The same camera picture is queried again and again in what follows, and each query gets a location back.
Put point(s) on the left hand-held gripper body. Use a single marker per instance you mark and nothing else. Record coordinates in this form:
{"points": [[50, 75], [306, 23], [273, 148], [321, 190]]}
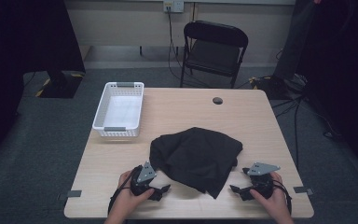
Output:
{"points": [[145, 174]]}

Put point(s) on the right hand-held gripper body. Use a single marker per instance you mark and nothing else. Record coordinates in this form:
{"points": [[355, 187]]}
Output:
{"points": [[262, 183]]}

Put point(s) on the black cloth garment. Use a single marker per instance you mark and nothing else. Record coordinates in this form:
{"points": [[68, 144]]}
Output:
{"points": [[195, 155]]}

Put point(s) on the person's right hand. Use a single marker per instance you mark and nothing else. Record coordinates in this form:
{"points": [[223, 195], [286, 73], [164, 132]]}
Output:
{"points": [[276, 202]]}

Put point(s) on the person's left hand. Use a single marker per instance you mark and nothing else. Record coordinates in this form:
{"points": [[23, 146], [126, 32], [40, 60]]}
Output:
{"points": [[126, 199]]}

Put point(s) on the grey tape strip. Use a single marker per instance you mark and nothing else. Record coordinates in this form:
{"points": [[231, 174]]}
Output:
{"points": [[304, 190], [71, 194]]}

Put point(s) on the white plastic basket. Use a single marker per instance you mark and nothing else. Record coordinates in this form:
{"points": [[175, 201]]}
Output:
{"points": [[119, 112]]}

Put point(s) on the dark equipment pile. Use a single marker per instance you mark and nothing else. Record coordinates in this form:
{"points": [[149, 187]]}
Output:
{"points": [[276, 85]]}

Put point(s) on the black folding chair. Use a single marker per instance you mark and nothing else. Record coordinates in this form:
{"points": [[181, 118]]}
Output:
{"points": [[213, 56]]}

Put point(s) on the dark curtain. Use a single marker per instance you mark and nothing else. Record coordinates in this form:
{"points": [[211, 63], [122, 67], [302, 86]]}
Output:
{"points": [[18, 46], [348, 77]]}

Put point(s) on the grey leaning panel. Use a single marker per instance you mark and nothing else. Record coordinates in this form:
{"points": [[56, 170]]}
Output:
{"points": [[295, 40]]}

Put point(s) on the white wall outlet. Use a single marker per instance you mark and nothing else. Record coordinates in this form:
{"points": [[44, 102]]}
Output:
{"points": [[173, 5]]}

